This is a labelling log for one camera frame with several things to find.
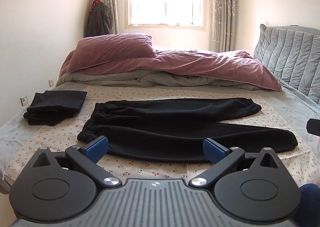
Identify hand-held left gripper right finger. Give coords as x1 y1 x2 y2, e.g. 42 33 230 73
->
189 138 283 189

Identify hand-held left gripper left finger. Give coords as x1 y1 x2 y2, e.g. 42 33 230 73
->
30 136 122 189

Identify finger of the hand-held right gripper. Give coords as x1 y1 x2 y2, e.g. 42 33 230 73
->
306 118 320 136

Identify black pants with elastic cuffs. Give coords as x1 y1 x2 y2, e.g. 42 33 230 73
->
77 97 298 163

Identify folded black pants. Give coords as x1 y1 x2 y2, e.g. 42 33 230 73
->
23 90 88 126

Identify cherry print sheet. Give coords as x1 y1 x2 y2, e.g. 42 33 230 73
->
5 86 310 190

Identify grey folded blanket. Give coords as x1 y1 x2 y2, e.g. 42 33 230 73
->
55 71 253 90

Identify person's blue clothing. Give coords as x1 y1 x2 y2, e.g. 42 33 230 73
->
299 184 320 227

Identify grey quilted headboard cushion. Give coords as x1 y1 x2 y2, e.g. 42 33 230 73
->
253 24 320 106

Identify pink duvet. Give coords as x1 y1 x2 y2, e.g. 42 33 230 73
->
59 50 282 92

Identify pink pillow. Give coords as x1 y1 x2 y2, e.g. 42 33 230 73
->
68 33 157 73

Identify dark grey hanging jacket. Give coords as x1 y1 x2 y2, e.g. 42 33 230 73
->
86 2 112 37

